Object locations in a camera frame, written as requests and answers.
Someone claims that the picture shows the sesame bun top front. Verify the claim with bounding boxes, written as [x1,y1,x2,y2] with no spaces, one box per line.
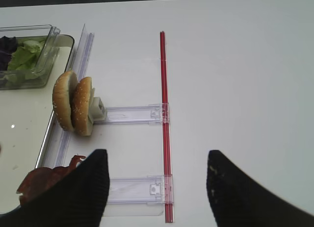
[52,71,78,131]

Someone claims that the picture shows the dark red meat slices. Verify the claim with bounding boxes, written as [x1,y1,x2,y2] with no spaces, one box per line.
[16,155,86,206]

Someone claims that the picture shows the metal tray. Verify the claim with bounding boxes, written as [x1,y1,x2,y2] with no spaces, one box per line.
[0,35,75,214]

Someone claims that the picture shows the clear salad container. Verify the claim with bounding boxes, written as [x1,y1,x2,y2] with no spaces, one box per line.
[0,25,60,90]

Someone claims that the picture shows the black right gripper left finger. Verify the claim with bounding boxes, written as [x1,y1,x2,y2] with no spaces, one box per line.
[0,149,110,227]

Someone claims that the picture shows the clear right lower pusher track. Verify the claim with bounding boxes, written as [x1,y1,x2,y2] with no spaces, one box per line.
[107,175,174,204]

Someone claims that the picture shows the clear pusher track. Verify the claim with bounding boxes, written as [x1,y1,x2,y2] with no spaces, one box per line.
[94,103,170,125]
[107,175,174,204]

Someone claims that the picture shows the red right rail strip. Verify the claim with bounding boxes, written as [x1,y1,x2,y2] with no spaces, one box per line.
[159,31,174,223]

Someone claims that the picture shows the clear right upper pusher track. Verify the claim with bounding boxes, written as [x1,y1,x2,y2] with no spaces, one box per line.
[94,103,170,125]

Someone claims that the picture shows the green lettuce pile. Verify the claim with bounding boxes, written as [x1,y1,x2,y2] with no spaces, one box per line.
[5,37,46,84]

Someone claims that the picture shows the clear right long divider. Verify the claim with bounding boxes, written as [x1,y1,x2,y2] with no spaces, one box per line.
[49,24,94,167]

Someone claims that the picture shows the sesame bun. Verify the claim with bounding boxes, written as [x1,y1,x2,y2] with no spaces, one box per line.
[52,71,78,131]
[71,76,94,136]

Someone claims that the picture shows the white right bun pusher block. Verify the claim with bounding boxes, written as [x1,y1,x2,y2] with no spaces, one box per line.
[88,88,106,127]

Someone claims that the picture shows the purple cabbage pile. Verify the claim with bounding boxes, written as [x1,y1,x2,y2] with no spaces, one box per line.
[0,36,18,71]

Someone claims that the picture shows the sesame bun top rear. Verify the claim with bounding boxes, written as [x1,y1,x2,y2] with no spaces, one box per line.
[71,76,94,136]

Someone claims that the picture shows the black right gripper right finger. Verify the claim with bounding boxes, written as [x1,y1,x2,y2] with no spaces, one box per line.
[207,150,314,227]

